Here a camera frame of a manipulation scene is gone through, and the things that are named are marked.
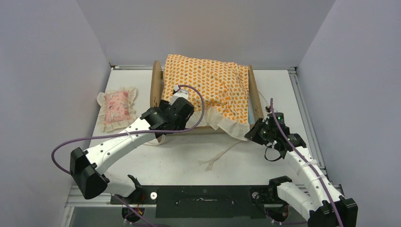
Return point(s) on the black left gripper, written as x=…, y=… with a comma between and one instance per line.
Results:
x=163, y=105

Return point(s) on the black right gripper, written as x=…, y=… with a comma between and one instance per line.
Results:
x=253, y=134

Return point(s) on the wooden pet bed frame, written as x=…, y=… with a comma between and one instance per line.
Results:
x=156, y=84

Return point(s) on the orange patterned bed cushion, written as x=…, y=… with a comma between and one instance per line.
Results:
x=221, y=99

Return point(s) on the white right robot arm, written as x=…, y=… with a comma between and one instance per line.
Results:
x=322, y=205

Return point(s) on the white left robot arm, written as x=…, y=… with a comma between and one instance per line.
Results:
x=89, y=167

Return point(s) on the blue striped bed fabric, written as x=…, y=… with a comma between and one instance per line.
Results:
x=250, y=115

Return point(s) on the pink frilled small pillow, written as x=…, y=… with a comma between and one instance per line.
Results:
x=116, y=108

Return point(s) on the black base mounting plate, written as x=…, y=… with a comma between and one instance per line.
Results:
x=224, y=201

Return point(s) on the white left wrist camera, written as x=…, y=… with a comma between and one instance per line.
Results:
x=179, y=92

